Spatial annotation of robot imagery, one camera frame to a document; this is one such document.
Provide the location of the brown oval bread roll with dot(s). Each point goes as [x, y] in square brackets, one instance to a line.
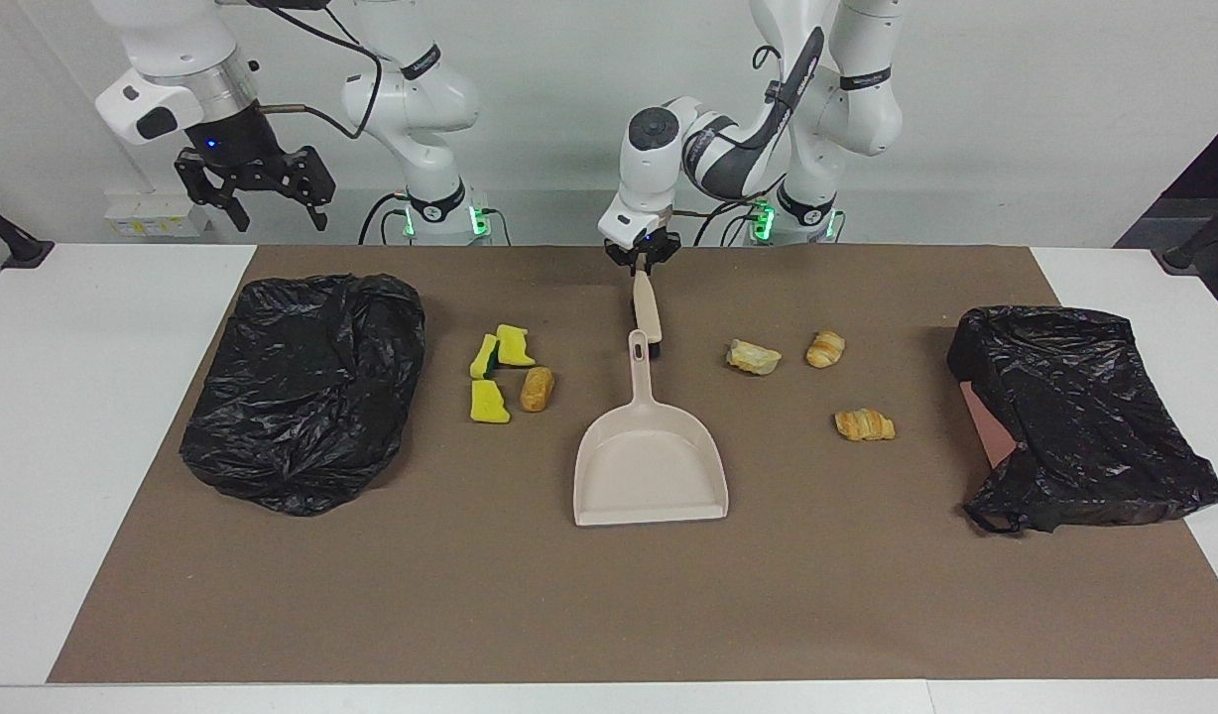
[537, 390]

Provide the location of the brown table mat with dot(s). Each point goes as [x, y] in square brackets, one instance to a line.
[609, 595]

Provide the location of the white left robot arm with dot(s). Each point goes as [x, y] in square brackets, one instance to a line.
[827, 99]

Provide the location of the black trash bag on pink bin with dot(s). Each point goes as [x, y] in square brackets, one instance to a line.
[1085, 416]

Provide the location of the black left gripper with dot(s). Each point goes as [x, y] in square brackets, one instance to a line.
[641, 243]

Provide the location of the yellow and green sponge piece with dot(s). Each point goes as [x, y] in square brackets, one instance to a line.
[483, 357]

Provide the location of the striped orange croissant piece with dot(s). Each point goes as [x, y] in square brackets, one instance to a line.
[864, 424]
[825, 349]

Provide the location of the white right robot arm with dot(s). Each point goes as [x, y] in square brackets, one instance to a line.
[411, 99]

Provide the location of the dark blue partition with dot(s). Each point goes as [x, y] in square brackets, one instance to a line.
[1204, 169]

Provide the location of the beige plastic dustpan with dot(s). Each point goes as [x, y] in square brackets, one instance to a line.
[649, 466]

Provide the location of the pink bin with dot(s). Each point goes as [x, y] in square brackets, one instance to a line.
[986, 426]

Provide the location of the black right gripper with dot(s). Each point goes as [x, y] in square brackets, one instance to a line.
[237, 149]

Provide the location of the black camera stand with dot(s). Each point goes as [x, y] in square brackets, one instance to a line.
[9, 243]
[1204, 243]

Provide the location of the black trash bag lined bin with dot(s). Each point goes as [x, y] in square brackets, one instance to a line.
[302, 397]

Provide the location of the beige hand brush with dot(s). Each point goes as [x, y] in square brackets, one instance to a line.
[649, 307]

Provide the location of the pale bread piece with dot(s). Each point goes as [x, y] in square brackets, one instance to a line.
[753, 357]

